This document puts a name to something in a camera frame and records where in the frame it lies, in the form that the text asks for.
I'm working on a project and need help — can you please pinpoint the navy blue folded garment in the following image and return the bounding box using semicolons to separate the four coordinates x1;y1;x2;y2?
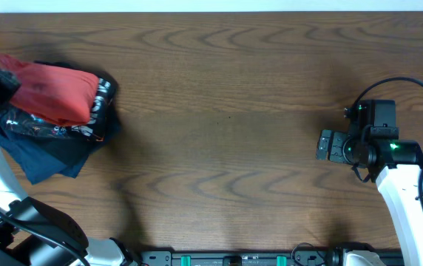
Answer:
0;109;121;184

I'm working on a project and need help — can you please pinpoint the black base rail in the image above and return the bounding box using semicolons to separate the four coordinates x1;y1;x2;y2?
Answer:
141;242;405;266

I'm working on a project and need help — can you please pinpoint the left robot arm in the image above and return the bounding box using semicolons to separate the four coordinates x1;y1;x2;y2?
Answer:
0;69;143;266

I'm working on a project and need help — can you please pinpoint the black printed t-shirt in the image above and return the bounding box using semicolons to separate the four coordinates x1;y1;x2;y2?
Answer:
0;61;117;141

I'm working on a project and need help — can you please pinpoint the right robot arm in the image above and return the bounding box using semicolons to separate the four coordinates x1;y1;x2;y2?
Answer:
316;126;423;265

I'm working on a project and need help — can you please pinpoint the red soccer t-shirt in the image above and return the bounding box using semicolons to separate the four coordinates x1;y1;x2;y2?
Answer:
0;54;99;126

